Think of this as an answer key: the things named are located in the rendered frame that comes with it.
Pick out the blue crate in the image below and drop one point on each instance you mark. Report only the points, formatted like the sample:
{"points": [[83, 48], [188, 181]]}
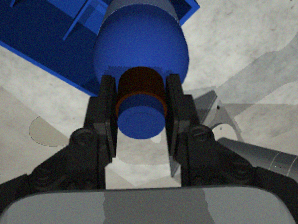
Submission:
{"points": [[39, 31]]}

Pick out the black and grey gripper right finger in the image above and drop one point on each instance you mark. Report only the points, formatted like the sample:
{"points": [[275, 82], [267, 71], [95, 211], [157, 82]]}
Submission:
{"points": [[209, 162]]}

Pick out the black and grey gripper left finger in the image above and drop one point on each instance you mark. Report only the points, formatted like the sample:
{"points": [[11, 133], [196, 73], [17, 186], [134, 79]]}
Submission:
{"points": [[81, 164]]}

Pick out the blue bottle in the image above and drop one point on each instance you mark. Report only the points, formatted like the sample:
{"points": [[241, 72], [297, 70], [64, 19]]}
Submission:
{"points": [[140, 42]]}

